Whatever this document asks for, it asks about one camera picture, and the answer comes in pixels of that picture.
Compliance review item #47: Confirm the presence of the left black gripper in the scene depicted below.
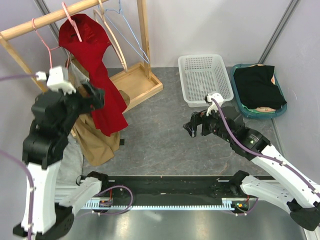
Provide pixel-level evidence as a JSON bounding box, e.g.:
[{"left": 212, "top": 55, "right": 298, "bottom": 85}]
[{"left": 59, "top": 78, "right": 106, "bottom": 134}]

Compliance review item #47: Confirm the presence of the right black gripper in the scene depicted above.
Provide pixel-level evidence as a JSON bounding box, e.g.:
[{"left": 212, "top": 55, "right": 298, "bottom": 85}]
[{"left": 183, "top": 103, "right": 234, "bottom": 143}]

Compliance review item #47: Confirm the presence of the red garment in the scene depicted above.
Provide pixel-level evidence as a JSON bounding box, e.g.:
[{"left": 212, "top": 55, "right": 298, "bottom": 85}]
[{"left": 58, "top": 13, "right": 128, "bottom": 137}]

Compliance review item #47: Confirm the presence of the tan skirt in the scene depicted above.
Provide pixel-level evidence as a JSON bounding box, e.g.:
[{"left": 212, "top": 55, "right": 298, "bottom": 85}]
[{"left": 65, "top": 56, "right": 121, "bottom": 167}]

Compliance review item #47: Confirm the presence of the pink plastic hanger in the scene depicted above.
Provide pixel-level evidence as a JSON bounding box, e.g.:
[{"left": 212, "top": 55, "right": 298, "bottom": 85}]
[{"left": 61, "top": 1, "right": 83, "bottom": 42}]

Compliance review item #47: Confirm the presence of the pink wire hanger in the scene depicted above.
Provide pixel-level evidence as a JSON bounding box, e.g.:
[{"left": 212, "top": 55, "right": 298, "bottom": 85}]
[{"left": 31, "top": 18, "right": 61, "bottom": 69}]

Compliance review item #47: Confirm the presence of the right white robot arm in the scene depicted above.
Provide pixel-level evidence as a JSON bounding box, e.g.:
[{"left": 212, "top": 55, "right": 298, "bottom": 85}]
[{"left": 183, "top": 106, "right": 320, "bottom": 231}]

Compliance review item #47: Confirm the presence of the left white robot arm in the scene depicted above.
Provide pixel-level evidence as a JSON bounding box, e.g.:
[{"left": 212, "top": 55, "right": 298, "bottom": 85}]
[{"left": 13, "top": 82, "right": 110, "bottom": 240}]

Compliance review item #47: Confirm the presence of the wooden hanger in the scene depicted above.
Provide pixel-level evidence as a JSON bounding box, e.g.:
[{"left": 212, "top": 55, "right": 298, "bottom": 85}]
[{"left": 92, "top": 0, "right": 128, "bottom": 72}]

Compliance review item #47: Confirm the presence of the wooden clothes rack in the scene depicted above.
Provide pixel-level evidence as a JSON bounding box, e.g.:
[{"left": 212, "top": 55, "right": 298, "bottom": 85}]
[{"left": 0, "top": 0, "right": 163, "bottom": 114}]

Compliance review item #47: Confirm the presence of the small black square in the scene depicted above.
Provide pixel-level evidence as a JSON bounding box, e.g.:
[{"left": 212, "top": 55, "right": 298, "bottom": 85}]
[{"left": 119, "top": 139, "right": 125, "bottom": 146}]

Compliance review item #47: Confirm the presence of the white plastic basket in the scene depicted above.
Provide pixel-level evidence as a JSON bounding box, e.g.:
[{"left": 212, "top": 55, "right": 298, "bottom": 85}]
[{"left": 178, "top": 54, "right": 234, "bottom": 108}]

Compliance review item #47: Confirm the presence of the black garment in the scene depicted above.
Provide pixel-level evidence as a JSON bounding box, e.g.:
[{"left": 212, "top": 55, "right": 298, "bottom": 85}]
[{"left": 233, "top": 64, "right": 287, "bottom": 111}]

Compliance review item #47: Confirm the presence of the teal plastic basket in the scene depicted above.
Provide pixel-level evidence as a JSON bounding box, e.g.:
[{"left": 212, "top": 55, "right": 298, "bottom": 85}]
[{"left": 229, "top": 63, "right": 287, "bottom": 120}]

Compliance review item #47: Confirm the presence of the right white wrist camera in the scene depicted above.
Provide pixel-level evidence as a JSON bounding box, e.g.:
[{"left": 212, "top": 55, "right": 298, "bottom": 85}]
[{"left": 204, "top": 92, "right": 224, "bottom": 117}]

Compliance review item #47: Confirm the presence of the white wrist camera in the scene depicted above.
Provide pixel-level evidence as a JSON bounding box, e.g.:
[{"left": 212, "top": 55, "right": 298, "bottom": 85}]
[
  {"left": 35, "top": 66, "right": 76, "bottom": 95},
  {"left": 204, "top": 92, "right": 224, "bottom": 117}
]

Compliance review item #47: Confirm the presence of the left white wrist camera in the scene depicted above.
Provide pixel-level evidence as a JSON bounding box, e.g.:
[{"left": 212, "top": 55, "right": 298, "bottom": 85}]
[{"left": 35, "top": 66, "right": 76, "bottom": 95}]

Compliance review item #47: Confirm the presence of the slotted cable duct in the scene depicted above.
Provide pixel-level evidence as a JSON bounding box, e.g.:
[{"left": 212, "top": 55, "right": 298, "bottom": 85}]
[{"left": 81, "top": 199, "right": 249, "bottom": 211}]

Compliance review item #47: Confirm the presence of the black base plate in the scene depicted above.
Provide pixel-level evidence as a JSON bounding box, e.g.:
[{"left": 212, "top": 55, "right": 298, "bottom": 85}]
[{"left": 95, "top": 175, "right": 256, "bottom": 205}]

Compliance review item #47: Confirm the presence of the blue wire hanger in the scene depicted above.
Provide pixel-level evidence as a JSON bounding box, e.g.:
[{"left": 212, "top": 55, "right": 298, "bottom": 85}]
[{"left": 102, "top": 0, "right": 150, "bottom": 64}]

